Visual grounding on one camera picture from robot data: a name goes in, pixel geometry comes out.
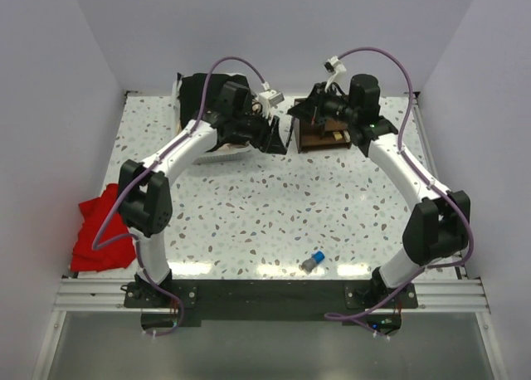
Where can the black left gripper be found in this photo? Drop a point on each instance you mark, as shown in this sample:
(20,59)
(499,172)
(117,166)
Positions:
(268,139)

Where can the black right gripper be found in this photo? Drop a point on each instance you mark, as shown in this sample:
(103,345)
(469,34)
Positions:
(313,107)

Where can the blue cylindrical battery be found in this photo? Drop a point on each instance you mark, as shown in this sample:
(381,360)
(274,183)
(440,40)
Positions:
(318,256)

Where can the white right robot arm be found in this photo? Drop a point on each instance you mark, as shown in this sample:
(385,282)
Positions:
(437,227)

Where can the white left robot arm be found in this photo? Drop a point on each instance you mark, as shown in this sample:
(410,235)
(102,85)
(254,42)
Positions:
(233,116)

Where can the brown wooden desk organizer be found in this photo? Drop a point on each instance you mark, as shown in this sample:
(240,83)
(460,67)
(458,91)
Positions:
(312,137)

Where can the white plastic basket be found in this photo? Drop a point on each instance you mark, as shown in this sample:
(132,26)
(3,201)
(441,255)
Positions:
(207,157)

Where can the black cloth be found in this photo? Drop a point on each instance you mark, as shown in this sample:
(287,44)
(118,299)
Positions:
(189,92)

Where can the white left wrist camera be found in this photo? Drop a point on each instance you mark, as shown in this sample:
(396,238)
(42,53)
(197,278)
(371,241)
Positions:
(270,99)

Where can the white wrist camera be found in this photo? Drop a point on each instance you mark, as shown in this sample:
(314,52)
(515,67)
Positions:
(270,99)
(336,69)

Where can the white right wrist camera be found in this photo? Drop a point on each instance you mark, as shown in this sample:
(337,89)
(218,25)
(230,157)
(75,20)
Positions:
(336,69)

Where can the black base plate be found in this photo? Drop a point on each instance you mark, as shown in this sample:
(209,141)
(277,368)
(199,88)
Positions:
(188,303)

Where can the aluminium front rail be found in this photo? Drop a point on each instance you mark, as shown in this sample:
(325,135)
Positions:
(433,296)

